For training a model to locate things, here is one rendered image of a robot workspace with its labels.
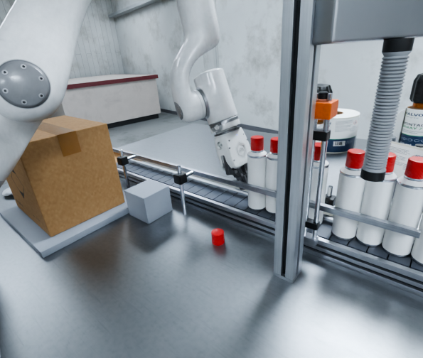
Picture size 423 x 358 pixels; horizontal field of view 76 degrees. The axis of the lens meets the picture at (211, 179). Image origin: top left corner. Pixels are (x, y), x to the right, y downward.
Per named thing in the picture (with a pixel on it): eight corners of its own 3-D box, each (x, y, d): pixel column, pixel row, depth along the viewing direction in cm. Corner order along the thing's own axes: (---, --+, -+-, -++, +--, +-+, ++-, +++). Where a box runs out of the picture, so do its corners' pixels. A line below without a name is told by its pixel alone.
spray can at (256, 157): (269, 205, 78) (271, 136, 69) (259, 213, 74) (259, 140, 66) (255, 199, 81) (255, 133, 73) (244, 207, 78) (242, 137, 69)
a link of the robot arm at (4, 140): (-93, 158, 40) (4, 28, 42) (-63, 142, 54) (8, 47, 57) (0, 194, 47) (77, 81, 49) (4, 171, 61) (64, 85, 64)
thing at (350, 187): (358, 231, 64) (373, 148, 56) (352, 243, 60) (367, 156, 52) (335, 224, 67) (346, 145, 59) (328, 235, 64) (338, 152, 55)
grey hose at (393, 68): (386, 175, 46) (416, 37, 38) (382, 183, 44) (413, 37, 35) (362, 171, 48) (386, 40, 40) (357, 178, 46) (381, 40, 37)
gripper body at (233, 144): (224, 128, 69) (237, 170, 71) (246, 120, 76) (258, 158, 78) (204, 135, 74) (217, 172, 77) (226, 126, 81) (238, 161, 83)
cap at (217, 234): (220, 247, 70) (219, 236, 69) (209, 243, 72) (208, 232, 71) (227, 239, 73) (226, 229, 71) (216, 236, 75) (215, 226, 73)
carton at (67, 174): (125, 202, 92) (107, 123, 81) (50, 238, 76) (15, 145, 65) (84, 181, 111) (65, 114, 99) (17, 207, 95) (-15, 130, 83)
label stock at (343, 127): (360, 153, 109) (366, 117, 103) (308, 153, 114) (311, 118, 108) (348, 138, 127) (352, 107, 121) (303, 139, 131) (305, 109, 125)
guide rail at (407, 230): (419, 235, 51) (421, 229, 50) (419, 239, 50) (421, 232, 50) (109, 148, 116) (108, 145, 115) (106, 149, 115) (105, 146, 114)
